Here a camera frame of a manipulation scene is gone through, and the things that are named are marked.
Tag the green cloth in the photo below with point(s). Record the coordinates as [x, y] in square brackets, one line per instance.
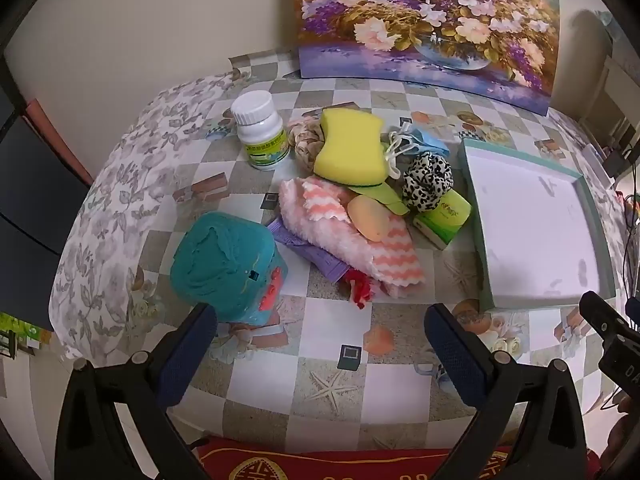
[385, 195]

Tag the orange makeup puff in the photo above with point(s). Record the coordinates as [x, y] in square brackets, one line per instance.
[370, 217]

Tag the white medicine bottle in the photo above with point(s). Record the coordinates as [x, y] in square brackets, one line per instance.
[260, 135]

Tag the purple wipes packet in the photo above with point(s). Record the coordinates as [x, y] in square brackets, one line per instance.
[310, 255]

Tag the green tissue pack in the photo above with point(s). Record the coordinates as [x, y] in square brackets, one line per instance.
[442, 220]

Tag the pink patterned scrunchie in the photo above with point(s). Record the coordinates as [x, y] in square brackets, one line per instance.
[304, 146]

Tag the green printed box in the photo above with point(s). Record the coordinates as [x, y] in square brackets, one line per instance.
[20, 335]

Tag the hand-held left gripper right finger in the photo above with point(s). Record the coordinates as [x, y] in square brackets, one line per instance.
[457, 360]

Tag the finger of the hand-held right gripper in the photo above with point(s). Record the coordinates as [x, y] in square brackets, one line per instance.
[602, 312]

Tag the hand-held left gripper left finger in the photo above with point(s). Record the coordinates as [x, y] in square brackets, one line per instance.
[187, 355]

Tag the dark cabinet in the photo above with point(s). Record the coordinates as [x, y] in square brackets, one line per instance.
[30, 210]

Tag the pink striped fluffy towel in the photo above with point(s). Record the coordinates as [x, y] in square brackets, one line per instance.
[392, 262]

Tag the white shelf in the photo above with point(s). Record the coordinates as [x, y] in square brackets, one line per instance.
[615, 85]

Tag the red pipe cleaner toy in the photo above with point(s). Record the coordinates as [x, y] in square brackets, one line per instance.
[361, 287]

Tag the checkered printed tablecloth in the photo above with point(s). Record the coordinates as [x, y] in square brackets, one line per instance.
[350, 350]

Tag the leopard print scrunchie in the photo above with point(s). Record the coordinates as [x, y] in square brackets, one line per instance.
[425, 180]

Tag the teal plastic toy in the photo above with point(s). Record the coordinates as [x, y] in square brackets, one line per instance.
[220, 265]

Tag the teal rimmed white tray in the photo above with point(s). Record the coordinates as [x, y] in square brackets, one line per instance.
[530, 225]

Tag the flower painting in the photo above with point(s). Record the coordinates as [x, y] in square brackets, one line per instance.
[425, 20]

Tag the blue face mask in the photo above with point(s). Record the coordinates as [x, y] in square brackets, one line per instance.
[425, 140]

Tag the red cloth with gold print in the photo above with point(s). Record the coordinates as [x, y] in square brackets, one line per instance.
[325, 465]

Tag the yellow sponge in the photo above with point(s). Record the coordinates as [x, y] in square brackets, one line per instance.
[350, 145]

